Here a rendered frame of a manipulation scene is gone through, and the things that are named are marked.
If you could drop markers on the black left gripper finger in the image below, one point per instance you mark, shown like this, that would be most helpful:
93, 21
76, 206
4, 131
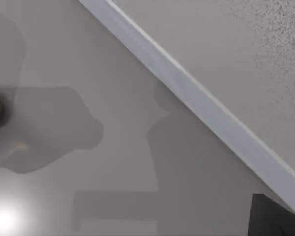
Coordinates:
268, 218

